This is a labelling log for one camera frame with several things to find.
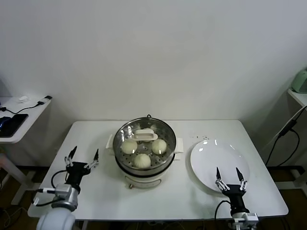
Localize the black white charger plug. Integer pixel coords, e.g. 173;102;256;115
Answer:
37;95;53;105

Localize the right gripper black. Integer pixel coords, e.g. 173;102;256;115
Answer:
214;167;249;214

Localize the white shelf table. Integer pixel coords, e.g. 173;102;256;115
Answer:
287;88;307;190

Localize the white round plate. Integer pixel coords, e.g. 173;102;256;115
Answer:
190;139;251;194

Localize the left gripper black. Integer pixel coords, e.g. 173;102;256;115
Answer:
64;145;100;190

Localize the white wall cable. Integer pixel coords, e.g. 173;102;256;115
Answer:
261;106;307;151

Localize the blue computer mouse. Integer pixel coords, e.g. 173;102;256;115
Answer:
0;115;12;132

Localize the black power adapter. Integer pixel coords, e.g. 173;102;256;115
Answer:
279;119;298;137

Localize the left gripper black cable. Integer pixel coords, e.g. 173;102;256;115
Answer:
51;170;70;189

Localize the black looped cable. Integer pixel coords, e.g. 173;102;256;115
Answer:
265;129;302;167

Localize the glass lid cream handle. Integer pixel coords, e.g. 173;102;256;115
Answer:
114;118;177;168

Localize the white electric cooking pot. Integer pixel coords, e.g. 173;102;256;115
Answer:
112;147;185;190

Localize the steel steamer basket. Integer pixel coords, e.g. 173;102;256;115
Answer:
106;116;185;175

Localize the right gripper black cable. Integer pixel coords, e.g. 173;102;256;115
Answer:
214;200;232;220

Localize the white side table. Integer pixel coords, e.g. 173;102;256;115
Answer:
0;95;53;206

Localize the black charging cable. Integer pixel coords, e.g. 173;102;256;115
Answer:
0;102;44;115

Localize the mint green appliance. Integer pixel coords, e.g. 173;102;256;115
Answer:
291;68;307;94

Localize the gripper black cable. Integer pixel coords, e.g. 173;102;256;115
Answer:
51;170;70;189
214;200;232;220

